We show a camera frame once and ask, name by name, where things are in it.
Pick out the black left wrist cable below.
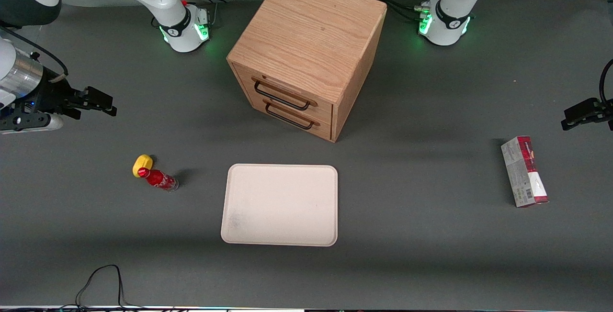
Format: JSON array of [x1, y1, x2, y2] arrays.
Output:
[[599, 58, 613, 105]]

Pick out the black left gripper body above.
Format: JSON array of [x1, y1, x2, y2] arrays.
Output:
[[588, 98, 613, 131]]

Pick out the thin black looped cable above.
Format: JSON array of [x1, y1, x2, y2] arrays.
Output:
[[75, 264, 144, 310]]

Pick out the beige plastic tray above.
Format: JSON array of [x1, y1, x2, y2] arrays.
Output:
[[220, 163, 339, 247]]

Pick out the red coke bottle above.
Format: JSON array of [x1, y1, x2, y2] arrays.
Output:
[[137, 167, 179, 192]]

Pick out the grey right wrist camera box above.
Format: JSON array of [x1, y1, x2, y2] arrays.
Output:
[[0, 113, 64, 135]]

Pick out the wooden drawer cabinet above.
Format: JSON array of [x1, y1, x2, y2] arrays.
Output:
[[227, 0, 388, 143]]

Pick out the wooden drawer with black handle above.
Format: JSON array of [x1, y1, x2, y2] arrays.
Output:
[[248, 93, 334, 142], [237, 64, 335, 124]]

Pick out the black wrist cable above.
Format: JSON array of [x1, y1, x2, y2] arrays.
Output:
[[599, 58, 613, 105], [0, 26, 69, 83]]

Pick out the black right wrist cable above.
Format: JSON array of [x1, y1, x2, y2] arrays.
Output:
[[0, 26, 69, 83]]

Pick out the grey and red carton box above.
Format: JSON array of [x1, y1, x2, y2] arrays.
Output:
[[500, 135, 549, 208]]

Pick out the yellow toy lemon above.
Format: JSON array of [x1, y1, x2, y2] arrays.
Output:
[[132, 154, 154, 178]]

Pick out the black left arm base cables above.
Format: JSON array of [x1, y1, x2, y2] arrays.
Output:
[[366, 0, 448, 22]]

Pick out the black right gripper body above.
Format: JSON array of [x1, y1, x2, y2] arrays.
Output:
[[9, 70, 91, 122]]

